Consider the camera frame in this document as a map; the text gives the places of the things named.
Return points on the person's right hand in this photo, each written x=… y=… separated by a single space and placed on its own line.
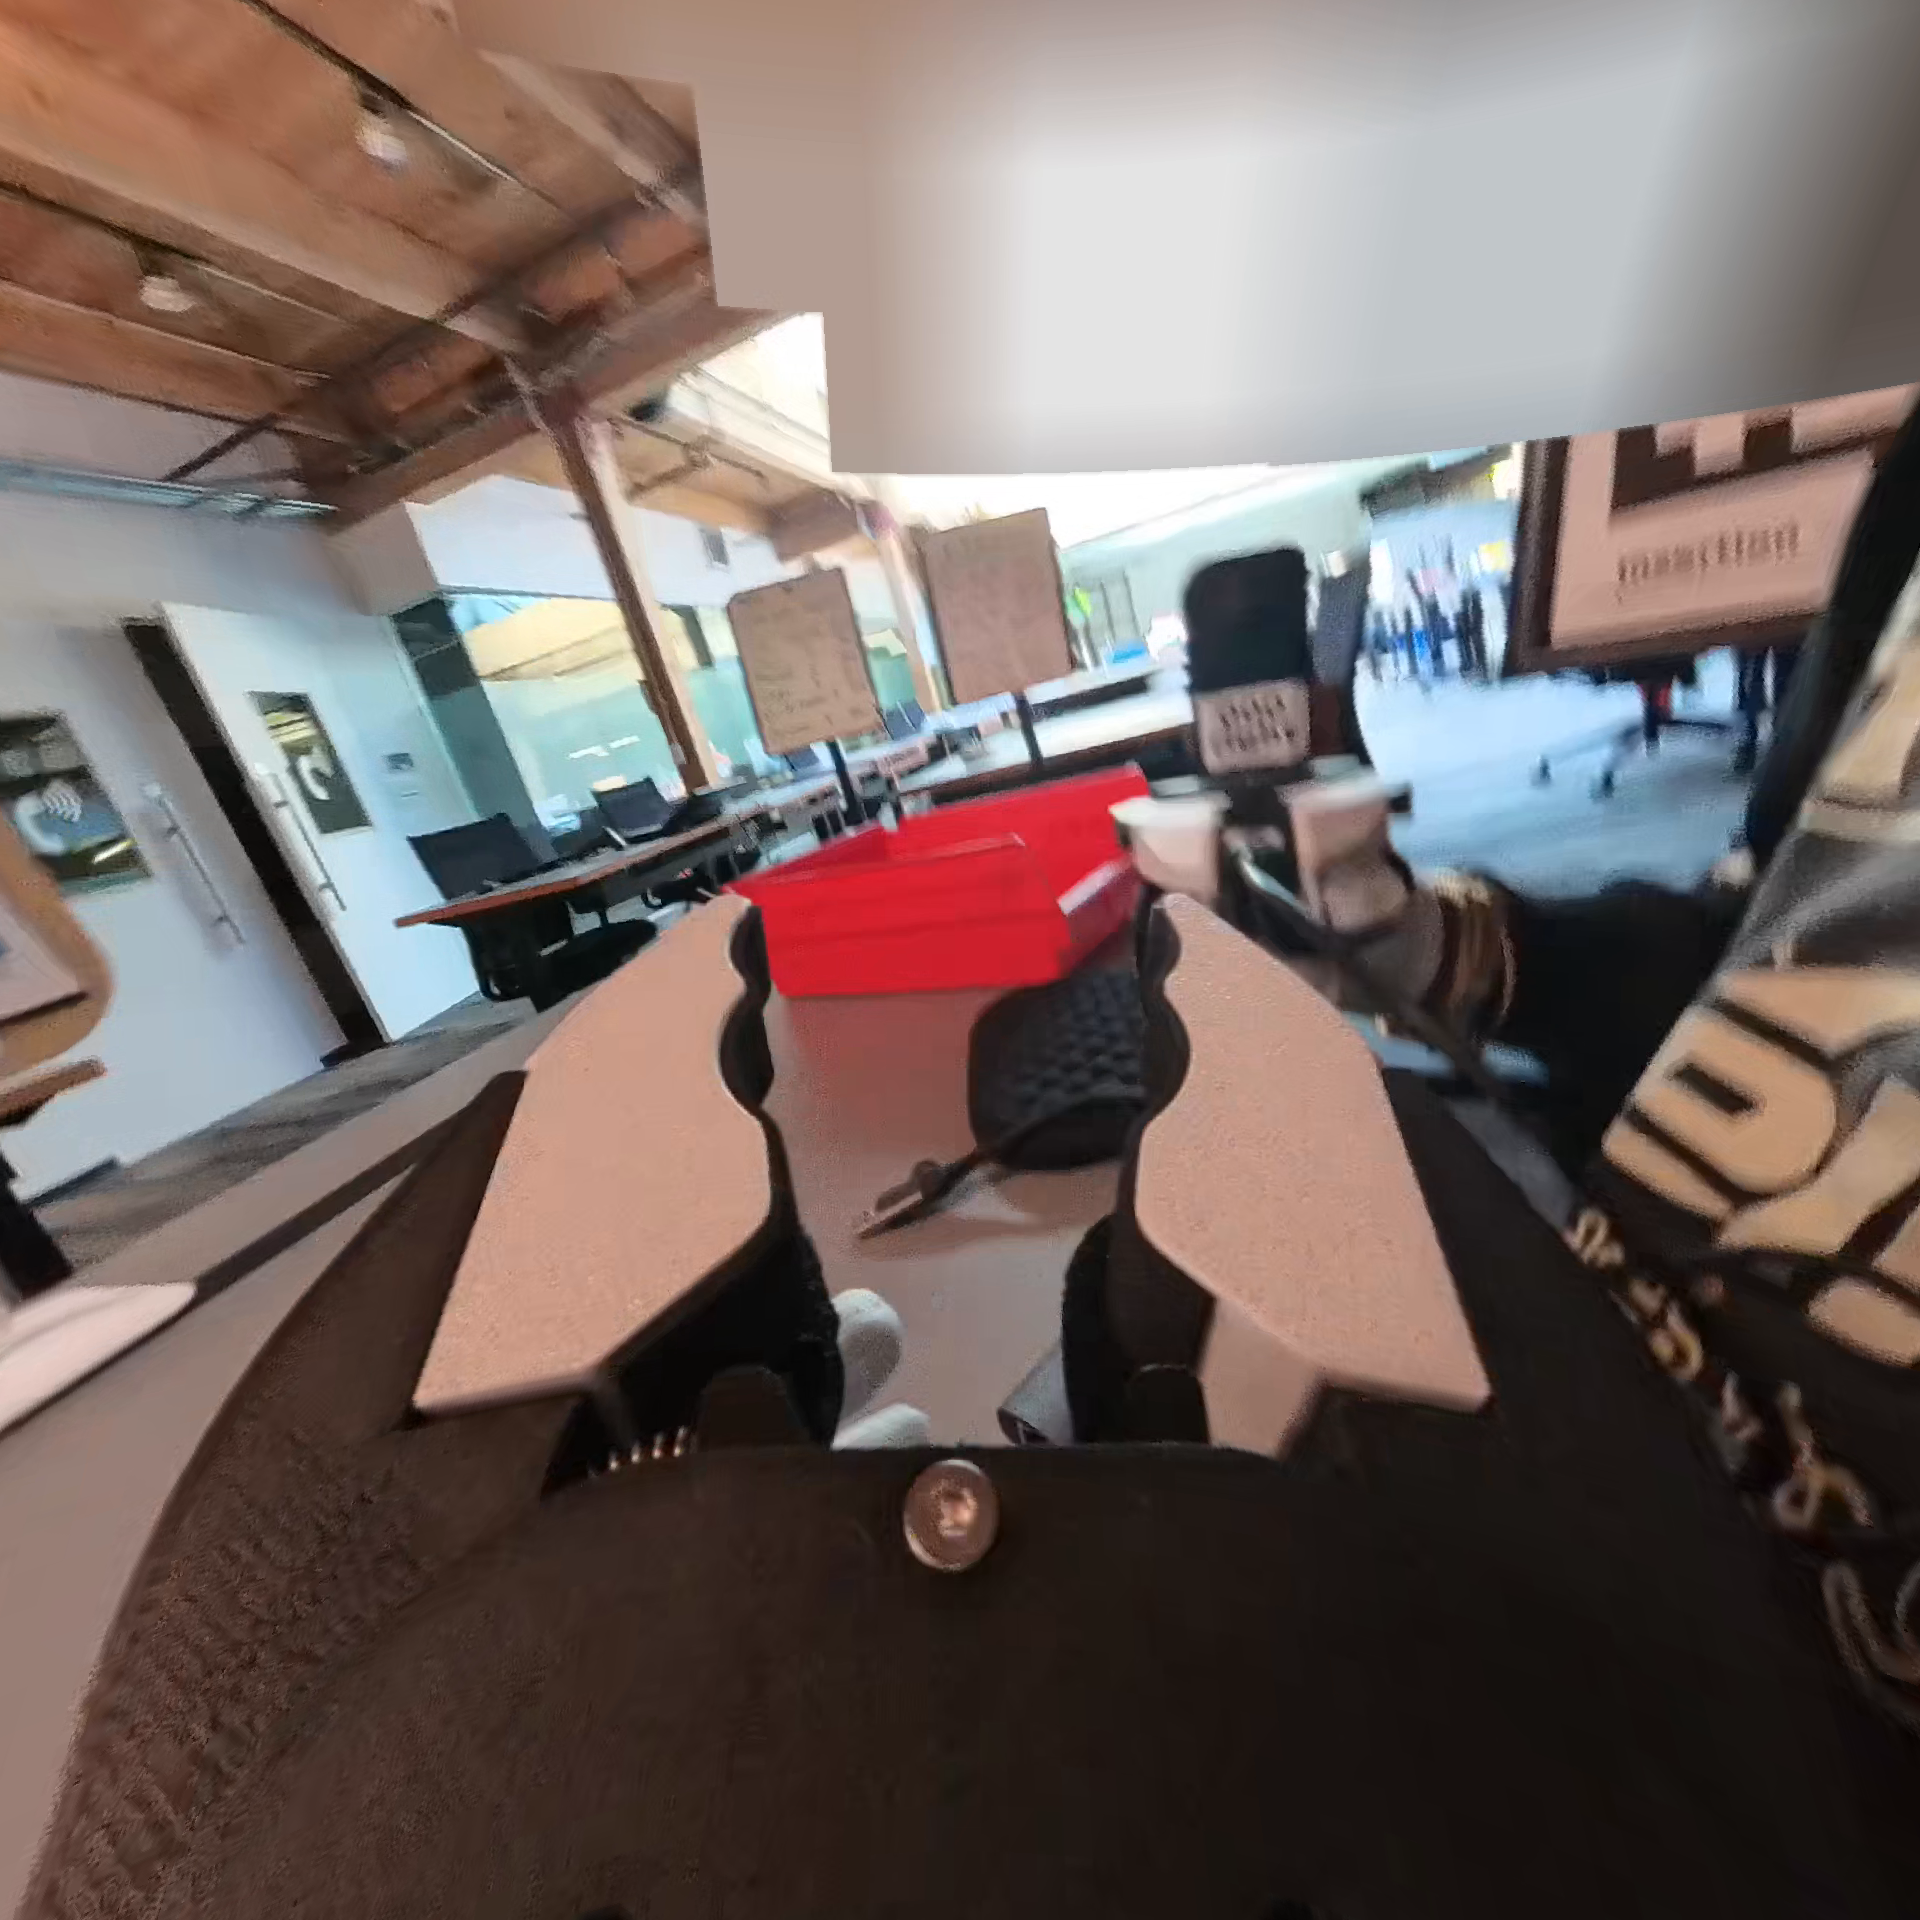
x=1441 y=961

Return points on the framed printed tag board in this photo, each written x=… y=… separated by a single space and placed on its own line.
x=1695 y=540

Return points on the whiteboard on stand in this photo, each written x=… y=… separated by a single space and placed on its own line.
x=996 y=608
x=802 y=661

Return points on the white door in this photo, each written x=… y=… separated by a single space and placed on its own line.
x=212 y=661

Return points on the person's right forearm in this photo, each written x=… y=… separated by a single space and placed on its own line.
x=1621 y=990

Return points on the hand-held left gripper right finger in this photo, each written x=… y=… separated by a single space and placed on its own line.
x=1289 y=1185

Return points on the wooden post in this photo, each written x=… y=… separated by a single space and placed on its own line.
x=630 y=600

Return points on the dark door poster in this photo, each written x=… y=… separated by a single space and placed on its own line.
x=312 y=763

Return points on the red plastic bin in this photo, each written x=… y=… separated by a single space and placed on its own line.
x=932 y=914

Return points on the wooden office desk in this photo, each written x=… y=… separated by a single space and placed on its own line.
x=570 y=877

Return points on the black office chair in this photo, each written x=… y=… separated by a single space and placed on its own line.
x=481 y=869

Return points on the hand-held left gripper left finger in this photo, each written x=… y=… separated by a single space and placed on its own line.
x=630 y=1170

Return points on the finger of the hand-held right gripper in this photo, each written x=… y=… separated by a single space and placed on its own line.
x=1342 y=854
x=1170 y=838

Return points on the instruction sheet on stand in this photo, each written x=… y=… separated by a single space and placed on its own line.
x=44 y=961

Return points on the black hex-patterned pouch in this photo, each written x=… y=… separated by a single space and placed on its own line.
x=1060 y=1066

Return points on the white track light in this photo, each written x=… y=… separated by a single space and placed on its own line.
x=382 y=137
x=165 y=291

